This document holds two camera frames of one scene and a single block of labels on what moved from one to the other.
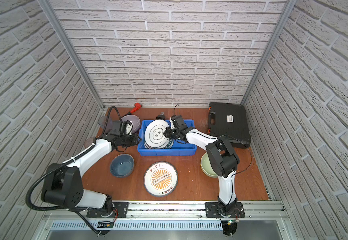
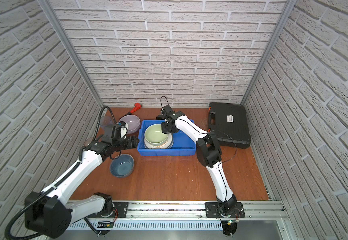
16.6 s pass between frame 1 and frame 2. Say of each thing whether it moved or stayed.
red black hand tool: stayed
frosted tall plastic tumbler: stayed
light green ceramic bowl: moved
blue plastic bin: stayed
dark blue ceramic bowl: stayed
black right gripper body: moved
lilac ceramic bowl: stayed
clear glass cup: stayed
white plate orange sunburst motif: moved
